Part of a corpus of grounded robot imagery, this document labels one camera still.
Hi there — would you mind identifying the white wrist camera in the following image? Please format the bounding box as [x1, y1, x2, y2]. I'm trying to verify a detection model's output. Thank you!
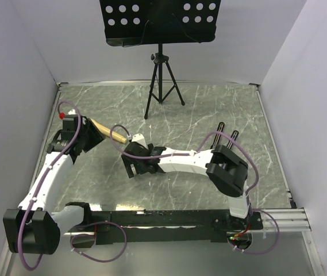
[59, 109, 77, 120]
[130, 133, 147, 148]

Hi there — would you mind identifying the beige toy microphone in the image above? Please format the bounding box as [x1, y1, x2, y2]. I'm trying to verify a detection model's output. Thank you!
[90, 118, 128, 144]

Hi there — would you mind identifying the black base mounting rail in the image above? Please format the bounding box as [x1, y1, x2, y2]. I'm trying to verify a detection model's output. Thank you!
[70, 209, 263, 245]

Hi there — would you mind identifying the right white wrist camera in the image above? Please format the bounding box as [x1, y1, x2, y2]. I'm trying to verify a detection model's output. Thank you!
[130, 133, 147, 148]

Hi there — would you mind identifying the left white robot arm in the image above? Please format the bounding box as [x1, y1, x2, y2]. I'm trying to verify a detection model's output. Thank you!
[3, 114, 105, 255]

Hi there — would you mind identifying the black music stand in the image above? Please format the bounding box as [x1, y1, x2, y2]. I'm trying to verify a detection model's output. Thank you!
[99, 0, 221, 118]

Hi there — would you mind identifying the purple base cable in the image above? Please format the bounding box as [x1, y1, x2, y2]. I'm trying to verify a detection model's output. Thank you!
[70, 221, 128, 264]
[228, 209, 282, 255]

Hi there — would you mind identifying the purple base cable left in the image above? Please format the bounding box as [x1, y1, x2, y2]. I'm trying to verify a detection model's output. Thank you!
[70, 221, 128, 264]

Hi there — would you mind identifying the aluminium extrusion rail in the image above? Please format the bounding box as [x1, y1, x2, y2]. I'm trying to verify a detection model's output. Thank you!
[261, 208, 311, 232]

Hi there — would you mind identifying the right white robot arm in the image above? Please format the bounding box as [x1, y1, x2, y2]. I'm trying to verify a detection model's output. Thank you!
[121, 141, 251, 229]

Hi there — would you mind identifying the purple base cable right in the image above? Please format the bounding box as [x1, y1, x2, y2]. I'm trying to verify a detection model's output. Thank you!
[228, 209, 282, 255]

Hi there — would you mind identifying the black stapler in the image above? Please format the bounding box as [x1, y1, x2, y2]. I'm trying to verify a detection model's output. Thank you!
[210, 121, 225, 150]

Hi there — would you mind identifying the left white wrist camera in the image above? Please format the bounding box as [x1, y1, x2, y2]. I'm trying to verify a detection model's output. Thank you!
[59, 109, 77, 120]

